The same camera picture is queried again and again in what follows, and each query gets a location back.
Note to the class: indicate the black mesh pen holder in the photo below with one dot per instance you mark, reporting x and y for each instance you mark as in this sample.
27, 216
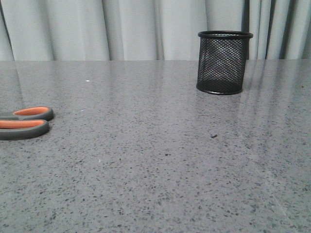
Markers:
221, 63

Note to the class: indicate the grey orange handled scissors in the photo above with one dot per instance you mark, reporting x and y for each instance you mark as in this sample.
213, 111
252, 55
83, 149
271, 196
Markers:
25, 123

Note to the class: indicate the light grey curtain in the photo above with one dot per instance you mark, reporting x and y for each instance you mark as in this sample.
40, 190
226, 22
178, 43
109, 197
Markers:
44, 30

